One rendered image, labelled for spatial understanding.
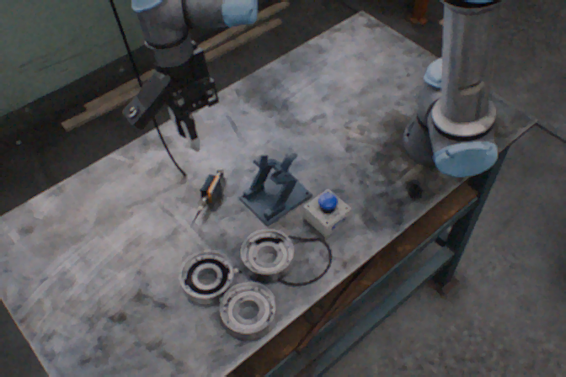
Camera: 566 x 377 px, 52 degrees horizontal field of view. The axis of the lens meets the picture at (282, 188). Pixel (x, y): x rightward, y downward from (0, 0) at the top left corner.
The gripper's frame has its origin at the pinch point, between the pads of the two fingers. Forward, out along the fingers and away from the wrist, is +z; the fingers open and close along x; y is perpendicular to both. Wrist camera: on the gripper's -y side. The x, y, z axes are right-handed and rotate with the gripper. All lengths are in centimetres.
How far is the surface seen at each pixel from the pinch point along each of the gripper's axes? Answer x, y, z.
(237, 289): -25.4, -7.3, 15.4
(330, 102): 6.6, 41.0, 19.0
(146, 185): 10.2, -9.1, 16.3
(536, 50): 44, 196, 105
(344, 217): -24.6, 19.9, 16.7
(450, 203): -22, 59, 47
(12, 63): 140, -16, 57
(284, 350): -29, -2, 44
